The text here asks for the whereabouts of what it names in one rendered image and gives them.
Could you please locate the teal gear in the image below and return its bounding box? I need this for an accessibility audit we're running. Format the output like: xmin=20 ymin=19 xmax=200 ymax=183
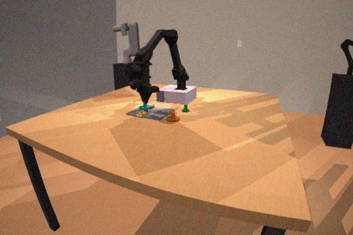
xmin=139 ymin=101 xmax=151 ymax=110

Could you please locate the green gear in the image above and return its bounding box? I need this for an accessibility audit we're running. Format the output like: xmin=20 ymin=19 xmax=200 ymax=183
xmin=182 ymin=104 xmax=190 ymax=112

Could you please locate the orange gear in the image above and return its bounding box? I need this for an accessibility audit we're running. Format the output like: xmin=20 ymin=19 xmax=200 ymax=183
xmin=166 ymin=111 xmax=180 ymax=122

